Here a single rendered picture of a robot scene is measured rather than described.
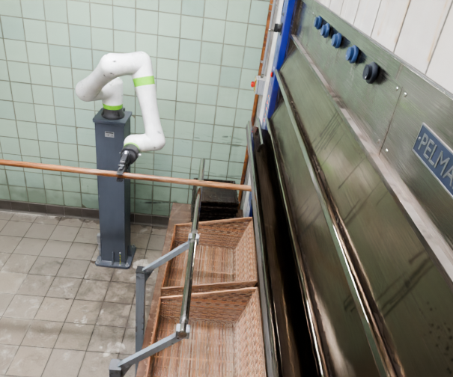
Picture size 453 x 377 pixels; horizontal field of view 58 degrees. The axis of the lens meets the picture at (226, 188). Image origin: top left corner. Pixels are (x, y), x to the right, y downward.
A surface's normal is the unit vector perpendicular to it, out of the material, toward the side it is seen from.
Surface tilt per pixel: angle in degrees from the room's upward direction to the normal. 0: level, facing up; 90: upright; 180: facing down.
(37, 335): 0
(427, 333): 70
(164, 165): 90
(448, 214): 90
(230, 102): 90
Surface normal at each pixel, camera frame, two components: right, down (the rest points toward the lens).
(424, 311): -0.89, -0.39
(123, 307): 0.12, -0.85
